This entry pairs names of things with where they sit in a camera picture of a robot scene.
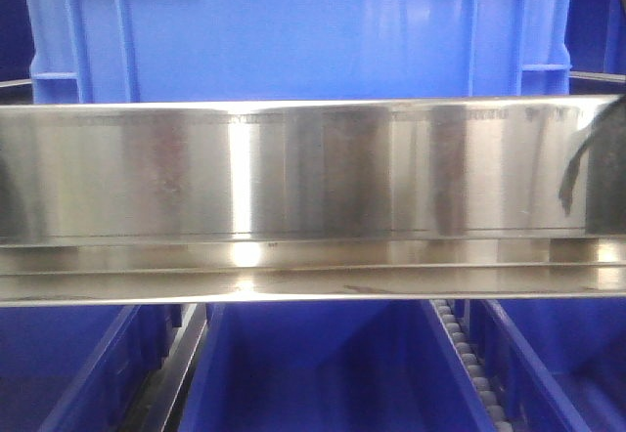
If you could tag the lower steel divider rail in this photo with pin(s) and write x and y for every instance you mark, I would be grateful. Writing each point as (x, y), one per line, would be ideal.
(159, 403)

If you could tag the large blue bin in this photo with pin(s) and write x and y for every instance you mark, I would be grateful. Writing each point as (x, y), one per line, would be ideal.
(130, 51)

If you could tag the steel shelf front beam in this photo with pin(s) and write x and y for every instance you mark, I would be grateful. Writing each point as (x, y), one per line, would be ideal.
(253, 201)

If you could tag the lower blue bin centre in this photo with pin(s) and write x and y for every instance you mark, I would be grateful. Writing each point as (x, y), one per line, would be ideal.
(369, 365)

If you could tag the lower blue bin left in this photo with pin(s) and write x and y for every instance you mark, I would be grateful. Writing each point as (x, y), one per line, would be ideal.
(79, 368)

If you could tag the lower white roller track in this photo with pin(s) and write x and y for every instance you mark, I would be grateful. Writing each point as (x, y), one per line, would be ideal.
(472, 368)

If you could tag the lower blue bin right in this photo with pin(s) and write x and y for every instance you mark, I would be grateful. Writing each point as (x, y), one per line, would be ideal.
(553, 364)

